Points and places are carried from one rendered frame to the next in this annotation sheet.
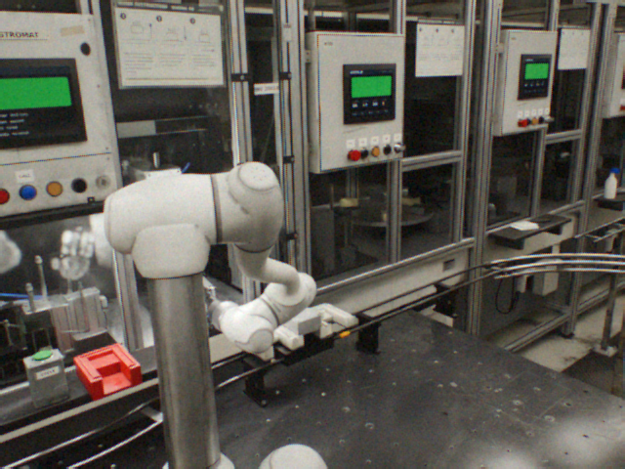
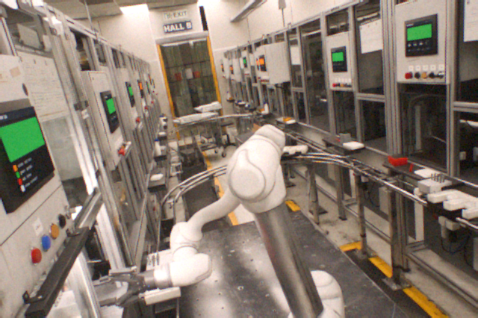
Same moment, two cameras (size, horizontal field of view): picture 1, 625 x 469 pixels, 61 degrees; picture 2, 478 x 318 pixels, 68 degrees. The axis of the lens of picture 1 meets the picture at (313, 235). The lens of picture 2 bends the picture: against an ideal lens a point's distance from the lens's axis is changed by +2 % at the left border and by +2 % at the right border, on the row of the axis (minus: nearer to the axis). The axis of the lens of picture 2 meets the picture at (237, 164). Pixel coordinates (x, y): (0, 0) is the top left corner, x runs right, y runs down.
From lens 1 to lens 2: 122 cm
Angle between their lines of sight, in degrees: 58
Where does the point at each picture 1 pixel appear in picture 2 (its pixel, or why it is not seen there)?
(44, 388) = not seen: outside the picture
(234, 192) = (279, 140)
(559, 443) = not seen: hidden behind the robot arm
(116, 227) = (269, 178)
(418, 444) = (266, 275)
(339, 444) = (246, 303)
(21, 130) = (33, 176)
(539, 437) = not seen: hidden behind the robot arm
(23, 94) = (24, 138)
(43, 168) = (42, 213)
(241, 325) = (197, 263)
